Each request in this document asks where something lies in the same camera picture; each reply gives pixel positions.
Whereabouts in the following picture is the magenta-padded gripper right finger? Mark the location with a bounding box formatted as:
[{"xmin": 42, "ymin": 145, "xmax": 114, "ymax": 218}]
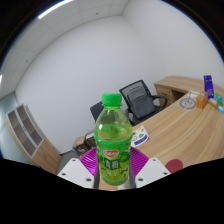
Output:
[{"xmin": 128, "ymin": 146, "xmax": 172, "ymax": 189}]

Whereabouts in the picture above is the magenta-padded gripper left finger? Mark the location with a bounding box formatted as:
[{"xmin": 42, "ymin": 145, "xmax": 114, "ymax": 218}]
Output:
[{"xmin": 57, "ymin": 146, "xmax": 101, "ymax": 190}]

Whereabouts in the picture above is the green drink bottle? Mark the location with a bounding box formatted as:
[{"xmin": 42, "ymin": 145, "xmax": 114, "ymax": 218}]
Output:
[{"xmin": 93, "ymin": 92, "xmax": 133, "ymax": 187}]

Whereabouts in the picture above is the dark flat cardboard box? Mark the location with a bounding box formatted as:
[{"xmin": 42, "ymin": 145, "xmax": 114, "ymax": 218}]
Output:
[{"xmin": 84, "ymin": 132, "xmax": 98, "ymax": 148}]

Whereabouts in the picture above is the wooden shelf cabinet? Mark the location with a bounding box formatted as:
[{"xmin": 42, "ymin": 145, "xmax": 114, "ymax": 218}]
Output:
[{"xmin": 4, "ymin": 103, "xmax": 63, "ymax": 175}]

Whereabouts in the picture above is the black mesh office chair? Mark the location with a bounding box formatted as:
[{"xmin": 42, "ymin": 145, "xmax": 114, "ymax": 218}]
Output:
[{"xmin": 118, "ymin": 79, "xmax": 168, "ymax": 126}]

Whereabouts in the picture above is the clear round-printed sheet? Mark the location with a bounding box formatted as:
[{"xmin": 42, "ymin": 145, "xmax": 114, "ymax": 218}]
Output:
[{"xmin": 178, "ymin": 90, "xmax": 200, "ymax": 110}]

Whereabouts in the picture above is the orange wooden box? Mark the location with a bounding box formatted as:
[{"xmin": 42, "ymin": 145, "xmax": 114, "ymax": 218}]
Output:
[{"xmin": 195, "ymin": 93, "xmax": 209, "ymax": 110}]

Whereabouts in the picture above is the wooden side desk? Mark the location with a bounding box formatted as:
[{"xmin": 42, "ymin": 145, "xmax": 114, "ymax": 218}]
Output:
[{"xmin": 153, "ymin": 75, "xmax": 224, "ymax": 108}]

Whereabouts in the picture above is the small tan box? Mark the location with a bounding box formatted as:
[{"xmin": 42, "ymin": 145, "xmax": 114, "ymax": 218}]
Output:
[{"xmin": 208, "ymin": 99, "xmax": 219, "ymax": 109}]

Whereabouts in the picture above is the green packet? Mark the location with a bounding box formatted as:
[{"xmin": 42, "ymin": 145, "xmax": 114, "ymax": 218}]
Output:
[{"xmin": 214, "ymin": 92, "xmax": 224, "ymax": 107}]

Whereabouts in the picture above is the purple standing sign card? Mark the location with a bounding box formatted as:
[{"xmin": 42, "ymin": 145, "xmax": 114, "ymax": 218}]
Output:
[{"xmin": 203, "ymin": 74, "xmax": 215, "ymax": 99}]

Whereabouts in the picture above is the rectangular ceiling light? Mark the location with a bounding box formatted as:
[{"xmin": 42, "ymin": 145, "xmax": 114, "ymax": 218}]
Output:
[{"xmin": 37, "ymin": 0, "xmax": 74, "ymax": 20}]

